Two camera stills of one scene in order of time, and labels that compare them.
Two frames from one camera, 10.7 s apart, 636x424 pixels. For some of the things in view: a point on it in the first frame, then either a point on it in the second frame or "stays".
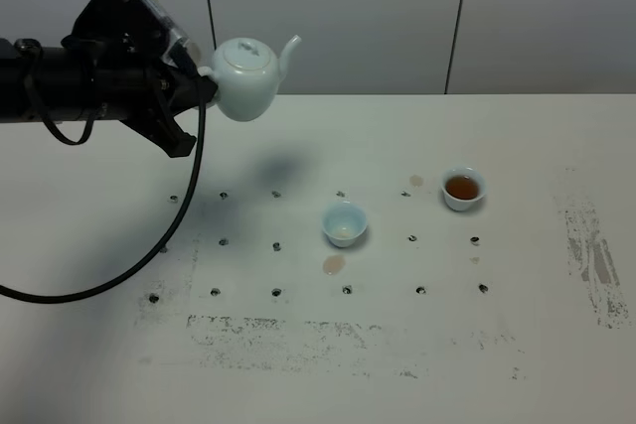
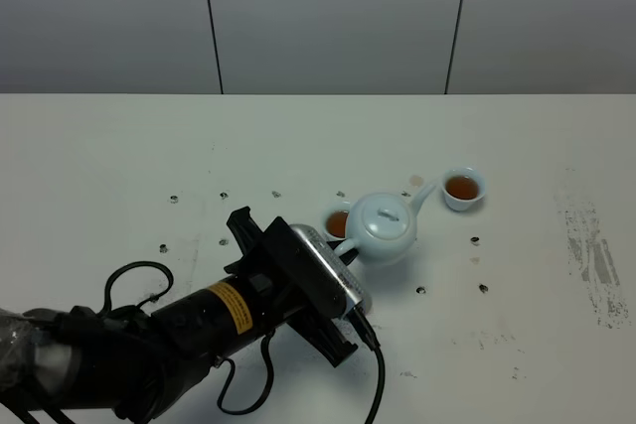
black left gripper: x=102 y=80 to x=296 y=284
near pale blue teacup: x=344 y=222 stays
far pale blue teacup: x=462 y=187 stays
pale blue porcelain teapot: x=247 y=72 to x=382 y=227
